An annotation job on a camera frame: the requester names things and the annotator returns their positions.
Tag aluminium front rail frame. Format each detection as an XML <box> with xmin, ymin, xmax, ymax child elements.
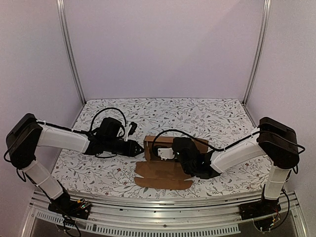
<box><xmin>19</xmin><ymin>190</ymin><xmax>309</xmax><ymax>237</ymax></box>

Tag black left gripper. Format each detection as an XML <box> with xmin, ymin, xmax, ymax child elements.
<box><xmin>105</xmin><ymin>138</ymin><xmax>145</xmax><ymax>158</ymax></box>

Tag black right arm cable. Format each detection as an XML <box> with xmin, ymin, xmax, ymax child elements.
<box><xmin>151</xmin><ymin>128</ymin><xmax>261</xmax><ymax>161</ymax></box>

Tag right aluminium corner post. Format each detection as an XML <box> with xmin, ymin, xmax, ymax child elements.
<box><xmin>242</xmin><ymin>0</ymin><xmax>272</xmax><ymax>107</ymax></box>

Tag brown cardboard box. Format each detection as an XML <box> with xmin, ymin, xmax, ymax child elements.
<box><xmin>134</xmin><ymin>135</ymin><xmax>208</xmax><ymax>190</ymax></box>

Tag aluminium corner post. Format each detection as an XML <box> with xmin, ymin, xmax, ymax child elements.
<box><xmin>56</xmin><ymin>0</ymin><xmax>86</xmax><ymax>105</ymax></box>
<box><xmin>242</xmin><ymin>0</ymin><xmax>272</xmax><ymax>107</ymax></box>

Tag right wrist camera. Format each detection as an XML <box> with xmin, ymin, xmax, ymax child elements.
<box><xmin>157</xmin><ymin>148</ymin><xmax>176</xmax><ymax>160</ymax></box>

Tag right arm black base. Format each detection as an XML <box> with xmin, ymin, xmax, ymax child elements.
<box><xmin>238</xmin><ymin>194</ymin><xmax>281</xmax><ymax>232</ymax></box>

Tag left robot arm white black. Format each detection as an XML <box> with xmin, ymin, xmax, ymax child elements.
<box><xmin>3</xmin><ymin>113</ymin><xmax>144</xmax><ymax>214</ymax></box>

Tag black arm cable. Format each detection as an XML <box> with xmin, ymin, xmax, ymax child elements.
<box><xmin>90</xmin><ymin>107</ymin><xmax>126</xmax><ymax>135</ymax></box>
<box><xmin>151</xmin><ymin>128</ymin><xmax>261</xmax><ymax>161</ymax></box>

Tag left aluminium corner post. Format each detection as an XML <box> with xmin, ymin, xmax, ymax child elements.
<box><xmin>56</xmin><ymin>0</ymin><xmax>86</xmax><ymax>105</ymax></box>

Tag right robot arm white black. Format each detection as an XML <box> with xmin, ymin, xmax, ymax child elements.
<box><xmin>171</xmin><ymin>117</ymin><xmax>300</xmax><ymax>215</ymax></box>

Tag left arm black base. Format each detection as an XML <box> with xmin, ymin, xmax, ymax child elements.
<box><xmin>48</xmin><ymin>191</ymin><xmax>92</xmax><ymax>220</ymax></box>

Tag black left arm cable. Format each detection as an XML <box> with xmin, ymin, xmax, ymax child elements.
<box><xmin>90</xmin><ymin>107</ymin><xmax>126</xmax><ymax>135</ymax></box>

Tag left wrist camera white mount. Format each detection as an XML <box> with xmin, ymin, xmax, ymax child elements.
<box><xmin>123</xmin><ymin>121</ymin><xmax>137</xmax><ymax>142</ymax></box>

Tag floral patterned table mat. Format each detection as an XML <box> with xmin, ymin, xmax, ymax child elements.
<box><xmin>52</xmin><ymin>98</ymin><xmax>271</xmax><ymax>199</ymax></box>

